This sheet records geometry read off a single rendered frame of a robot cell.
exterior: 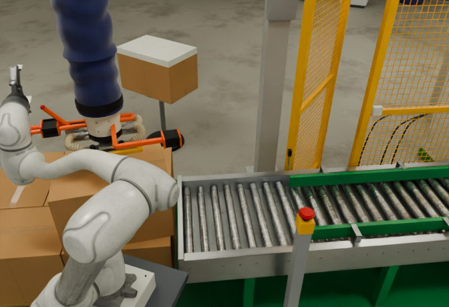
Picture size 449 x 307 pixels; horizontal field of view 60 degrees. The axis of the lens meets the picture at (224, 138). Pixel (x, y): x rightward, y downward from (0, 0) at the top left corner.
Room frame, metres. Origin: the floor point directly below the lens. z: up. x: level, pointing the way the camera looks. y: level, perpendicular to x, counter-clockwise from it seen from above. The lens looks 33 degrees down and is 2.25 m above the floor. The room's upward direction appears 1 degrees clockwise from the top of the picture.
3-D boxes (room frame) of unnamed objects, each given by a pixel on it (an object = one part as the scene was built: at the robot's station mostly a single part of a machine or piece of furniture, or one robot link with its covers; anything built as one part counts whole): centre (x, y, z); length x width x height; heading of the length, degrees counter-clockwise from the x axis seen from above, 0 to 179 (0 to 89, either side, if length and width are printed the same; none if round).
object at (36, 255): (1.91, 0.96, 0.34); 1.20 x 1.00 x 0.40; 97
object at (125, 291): (0.99, 0.45, 0.87); 0.22 x 0.18 x 0.06; 75
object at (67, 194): (1.68, 0.62, 0.74); 0.60 x 0.40 x 0.40; 106
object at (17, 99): (1.18, 0.73, 1.58); 0.09 x 0.06 x 0.09; 107
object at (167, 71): (3.33, 0.62, 0.82); 0.60 x 0.40 x 0.40; 58
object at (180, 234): (1.69, 0.26, 0.58); 0.70 x 0.03 x 0.06; 7
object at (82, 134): (1.69, 0.62, 1.17); 0.34 x 0.25 x 0.06; 107
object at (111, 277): (0.99, 0.47, 1.01); 0.18 x 0.16 x 0.22; 153
